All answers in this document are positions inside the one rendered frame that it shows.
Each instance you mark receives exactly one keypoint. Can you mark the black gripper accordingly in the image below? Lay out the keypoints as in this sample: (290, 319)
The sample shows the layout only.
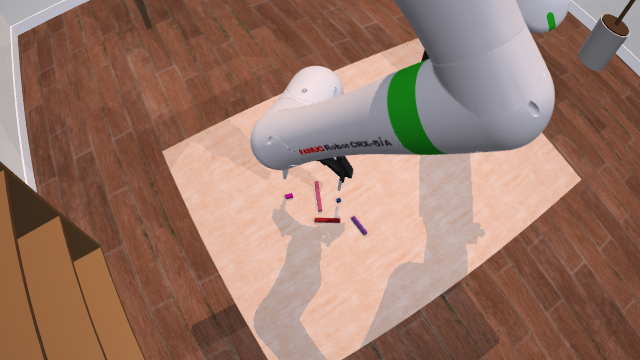
(339, 165)

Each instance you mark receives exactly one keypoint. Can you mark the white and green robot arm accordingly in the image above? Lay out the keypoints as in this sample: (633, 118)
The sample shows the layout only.
(485, 88)

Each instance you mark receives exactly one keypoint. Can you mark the purple rod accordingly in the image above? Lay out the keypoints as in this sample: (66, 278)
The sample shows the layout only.
(358, 224)

